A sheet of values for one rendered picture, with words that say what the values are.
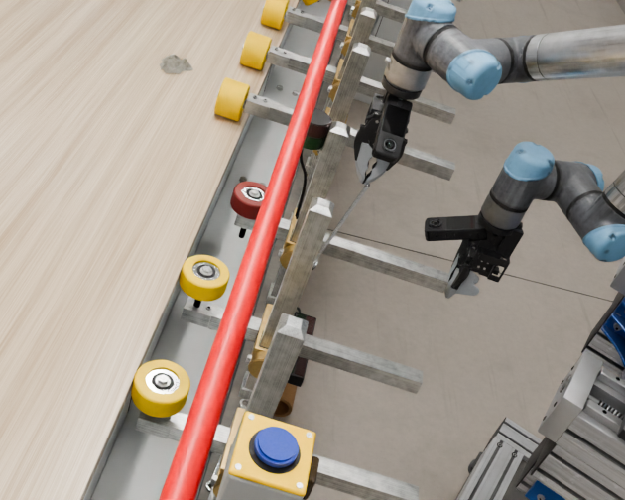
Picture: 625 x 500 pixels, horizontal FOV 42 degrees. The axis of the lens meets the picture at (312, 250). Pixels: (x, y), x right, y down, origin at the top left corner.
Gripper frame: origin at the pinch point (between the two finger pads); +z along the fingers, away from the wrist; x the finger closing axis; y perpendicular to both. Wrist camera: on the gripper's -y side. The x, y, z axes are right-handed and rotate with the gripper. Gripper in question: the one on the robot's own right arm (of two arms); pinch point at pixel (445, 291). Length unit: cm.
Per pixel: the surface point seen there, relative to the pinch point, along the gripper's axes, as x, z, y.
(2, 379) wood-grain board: -58, -7, -65
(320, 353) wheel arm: -26.5, 1.0, -22.3
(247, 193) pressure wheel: -0.5, -7.6, -43.5
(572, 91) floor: 324, 82, 108
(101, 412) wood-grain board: -58, -7, -51
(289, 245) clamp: -6.6, -3.7, -32.9
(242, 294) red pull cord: -108, -82, -38
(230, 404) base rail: -33.4, 12.7, -34.3
